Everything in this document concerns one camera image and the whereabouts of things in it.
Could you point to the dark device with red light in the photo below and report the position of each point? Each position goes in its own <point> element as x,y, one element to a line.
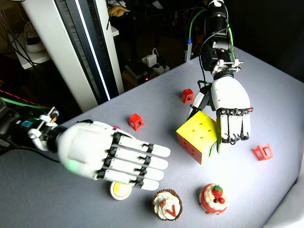
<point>140,76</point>

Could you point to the colourful puzzle cube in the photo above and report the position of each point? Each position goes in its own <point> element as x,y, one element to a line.
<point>197,130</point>

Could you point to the yellow plush toy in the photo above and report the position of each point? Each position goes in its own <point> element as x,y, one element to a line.
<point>116,10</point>

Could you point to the grey table cloth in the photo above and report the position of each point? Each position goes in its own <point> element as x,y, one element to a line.
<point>71,202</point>

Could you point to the small pink object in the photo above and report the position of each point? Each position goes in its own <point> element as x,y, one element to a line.
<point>116,127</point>

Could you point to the white column with black rails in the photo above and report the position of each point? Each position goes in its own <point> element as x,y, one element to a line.
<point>59,47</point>

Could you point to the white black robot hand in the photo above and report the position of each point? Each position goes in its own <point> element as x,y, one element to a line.
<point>88,147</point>
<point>229,97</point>

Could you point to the white power adapter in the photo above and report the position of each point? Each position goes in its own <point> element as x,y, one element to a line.
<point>149,60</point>

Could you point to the white round button yellow centre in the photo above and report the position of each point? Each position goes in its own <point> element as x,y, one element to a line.
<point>120,192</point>

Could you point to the white sneaker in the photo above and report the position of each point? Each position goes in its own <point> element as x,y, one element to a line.
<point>33,45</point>

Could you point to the toy strawberry cream cake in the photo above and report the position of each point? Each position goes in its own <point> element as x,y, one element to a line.
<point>213,200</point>

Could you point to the small red toy stool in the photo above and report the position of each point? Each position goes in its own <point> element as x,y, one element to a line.
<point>262,152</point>
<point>136,121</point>
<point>187,95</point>

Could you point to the white power strip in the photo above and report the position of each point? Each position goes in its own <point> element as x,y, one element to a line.
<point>162,69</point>

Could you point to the toy cupcake brown wrapper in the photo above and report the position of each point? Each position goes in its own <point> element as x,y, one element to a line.
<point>167,205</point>

